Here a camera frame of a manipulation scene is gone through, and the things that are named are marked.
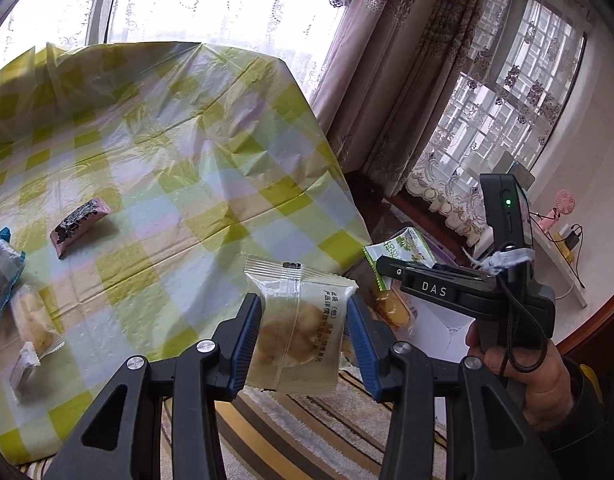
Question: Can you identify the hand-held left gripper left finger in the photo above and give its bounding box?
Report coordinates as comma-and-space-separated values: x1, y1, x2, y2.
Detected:
44, 292, 264, 480

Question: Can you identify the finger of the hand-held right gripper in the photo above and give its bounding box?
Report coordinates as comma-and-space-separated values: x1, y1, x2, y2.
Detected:
375, 254, 410, 286

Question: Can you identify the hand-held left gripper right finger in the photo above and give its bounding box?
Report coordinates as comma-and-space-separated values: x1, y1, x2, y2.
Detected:
346, 294, 563, 480

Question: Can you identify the green white snack packet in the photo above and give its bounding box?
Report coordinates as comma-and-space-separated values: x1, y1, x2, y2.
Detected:
363, 226, 438, 292

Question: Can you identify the orange bread packet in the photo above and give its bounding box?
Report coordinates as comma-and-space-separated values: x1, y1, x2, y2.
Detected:
368, 284, 419, 332

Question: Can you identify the white translucent biscuit packet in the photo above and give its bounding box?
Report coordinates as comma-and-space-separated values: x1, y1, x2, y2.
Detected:
243, 254, 359, 395

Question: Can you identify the white box with purple rim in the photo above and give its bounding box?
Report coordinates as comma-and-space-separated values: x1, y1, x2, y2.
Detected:
339, 232, 483, 376

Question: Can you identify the pink snack packet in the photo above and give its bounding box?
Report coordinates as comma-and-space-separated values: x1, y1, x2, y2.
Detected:
49, 199, 112, 260

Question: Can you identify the clear packet with yellow cake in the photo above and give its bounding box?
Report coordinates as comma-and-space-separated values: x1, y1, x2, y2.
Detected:
9, 282, 66, 358

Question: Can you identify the small white snack packet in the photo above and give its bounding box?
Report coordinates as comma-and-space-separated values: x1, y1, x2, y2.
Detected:
9, 341, 42, 392

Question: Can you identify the blue cartoon snack packet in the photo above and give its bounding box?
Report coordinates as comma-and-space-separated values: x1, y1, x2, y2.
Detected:
0, 227, 26, 323

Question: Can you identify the person's right forearm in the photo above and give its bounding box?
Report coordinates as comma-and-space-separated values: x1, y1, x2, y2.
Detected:
532, 355, 614, 480

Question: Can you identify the person's right hand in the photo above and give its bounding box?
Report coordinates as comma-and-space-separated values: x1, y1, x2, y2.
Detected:
464, 327, 575, 431

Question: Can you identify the white shelf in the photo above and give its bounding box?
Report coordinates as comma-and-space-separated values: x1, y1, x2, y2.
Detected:
530, 225, 593, 311

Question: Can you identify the black charger plug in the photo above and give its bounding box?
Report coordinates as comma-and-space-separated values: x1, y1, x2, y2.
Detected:
557, 225, 585, 251

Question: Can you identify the striped towel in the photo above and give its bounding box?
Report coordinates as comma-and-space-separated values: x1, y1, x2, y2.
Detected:
17, 355, 468, 480

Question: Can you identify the white lace curtain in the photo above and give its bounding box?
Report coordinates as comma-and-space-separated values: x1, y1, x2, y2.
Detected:
402, 150, 493, 231

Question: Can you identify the small pink fan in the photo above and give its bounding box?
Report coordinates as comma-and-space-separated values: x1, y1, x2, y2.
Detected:
537, 187, 578, 233

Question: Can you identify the green checked plastic tablecloth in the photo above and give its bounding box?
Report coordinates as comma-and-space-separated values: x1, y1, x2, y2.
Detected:
0, 40, 373, 466

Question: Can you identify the mauve curtain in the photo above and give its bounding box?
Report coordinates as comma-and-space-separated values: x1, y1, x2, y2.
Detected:
307, 0, 493, 196

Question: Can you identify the window with white grid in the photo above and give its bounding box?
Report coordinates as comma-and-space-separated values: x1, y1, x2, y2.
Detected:
422, 0, 588, 186

